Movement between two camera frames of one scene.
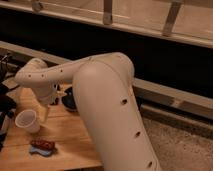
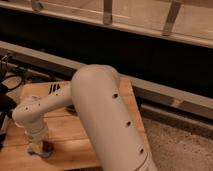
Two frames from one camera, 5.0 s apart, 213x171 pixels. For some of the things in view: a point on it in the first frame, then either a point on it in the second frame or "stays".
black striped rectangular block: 55,89 stays
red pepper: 43,144 stays
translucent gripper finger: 42,113 -> 34,147
